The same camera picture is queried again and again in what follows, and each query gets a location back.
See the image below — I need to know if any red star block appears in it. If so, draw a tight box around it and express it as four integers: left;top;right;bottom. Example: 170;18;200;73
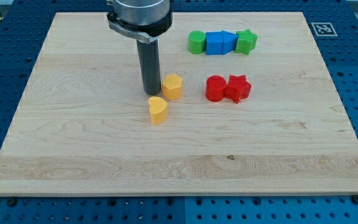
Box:
224;75;252;104

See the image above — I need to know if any blue cube block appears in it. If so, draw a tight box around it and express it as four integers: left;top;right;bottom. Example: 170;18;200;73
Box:
206;32;223;55

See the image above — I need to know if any red circle block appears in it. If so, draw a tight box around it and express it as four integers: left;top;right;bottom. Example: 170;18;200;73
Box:
205;75;227;102

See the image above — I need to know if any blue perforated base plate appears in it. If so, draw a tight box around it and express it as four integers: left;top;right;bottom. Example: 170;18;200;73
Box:
0;1;358;223

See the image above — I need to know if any yellow heart block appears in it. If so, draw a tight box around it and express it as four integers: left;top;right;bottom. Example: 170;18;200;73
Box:
149;96;168;125

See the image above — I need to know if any yellow hexagon block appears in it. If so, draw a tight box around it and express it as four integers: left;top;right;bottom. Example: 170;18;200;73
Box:
163;73;183;100

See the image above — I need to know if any green star block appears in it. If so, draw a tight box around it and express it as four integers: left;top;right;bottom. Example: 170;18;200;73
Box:
235;29;258;55

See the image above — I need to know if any green circle block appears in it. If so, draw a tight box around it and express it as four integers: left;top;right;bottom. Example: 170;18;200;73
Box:
188;30;206;54

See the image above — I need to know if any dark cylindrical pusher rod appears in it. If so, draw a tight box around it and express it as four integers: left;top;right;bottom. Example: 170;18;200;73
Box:
137;40;161;95

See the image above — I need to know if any white fiducial marker tag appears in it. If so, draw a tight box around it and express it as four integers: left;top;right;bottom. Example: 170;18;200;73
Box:
311;22;337;37

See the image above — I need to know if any blue pentagon block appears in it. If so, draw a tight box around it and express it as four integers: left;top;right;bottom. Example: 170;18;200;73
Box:
221;30;239;55

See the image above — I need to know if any wooden board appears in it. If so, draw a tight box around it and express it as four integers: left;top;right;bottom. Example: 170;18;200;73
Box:
0;12;358;197

